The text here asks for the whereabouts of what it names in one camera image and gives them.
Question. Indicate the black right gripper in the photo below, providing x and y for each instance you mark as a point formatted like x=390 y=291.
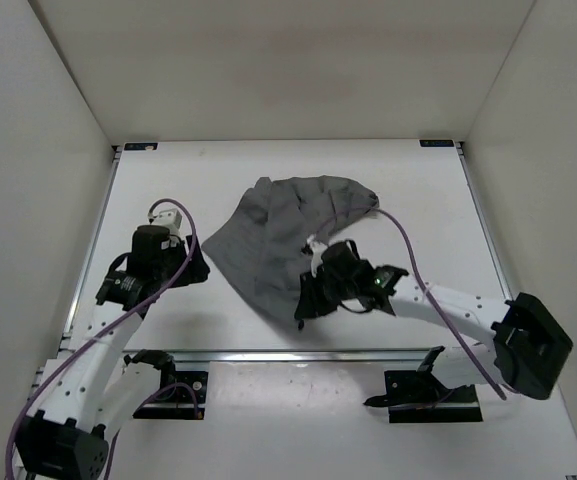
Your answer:
x=312 y=305

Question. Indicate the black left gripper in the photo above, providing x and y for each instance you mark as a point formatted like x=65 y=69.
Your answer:
x=197 y=267

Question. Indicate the grey pleated skirt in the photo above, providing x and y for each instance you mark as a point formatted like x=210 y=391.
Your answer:
x=259 y=248

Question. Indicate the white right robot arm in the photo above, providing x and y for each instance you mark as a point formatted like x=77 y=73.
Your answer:
x=516 y=343

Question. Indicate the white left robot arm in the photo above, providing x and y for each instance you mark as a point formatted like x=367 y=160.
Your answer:
x=68 y=428

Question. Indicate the blue label sticker left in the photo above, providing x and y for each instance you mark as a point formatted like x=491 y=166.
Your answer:
x=140 y=146

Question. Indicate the blue label sticker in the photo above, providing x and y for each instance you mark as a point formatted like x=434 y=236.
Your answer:
x=436 y=143
x=140 y=146

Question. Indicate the blue label sticker right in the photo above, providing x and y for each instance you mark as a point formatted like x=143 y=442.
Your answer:
x=436 y=143

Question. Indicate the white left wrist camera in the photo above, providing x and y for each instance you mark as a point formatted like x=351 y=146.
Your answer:
x=170 y=219

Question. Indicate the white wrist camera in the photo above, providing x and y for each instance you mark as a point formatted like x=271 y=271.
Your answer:
x=170 y=219
x=316 y=249

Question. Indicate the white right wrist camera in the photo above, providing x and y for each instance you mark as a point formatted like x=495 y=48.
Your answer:
x=316 y=249

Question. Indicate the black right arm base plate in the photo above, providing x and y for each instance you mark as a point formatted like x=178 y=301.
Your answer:
x=413 y=397

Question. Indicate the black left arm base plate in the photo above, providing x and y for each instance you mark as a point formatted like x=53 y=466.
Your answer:
x=183 y=397

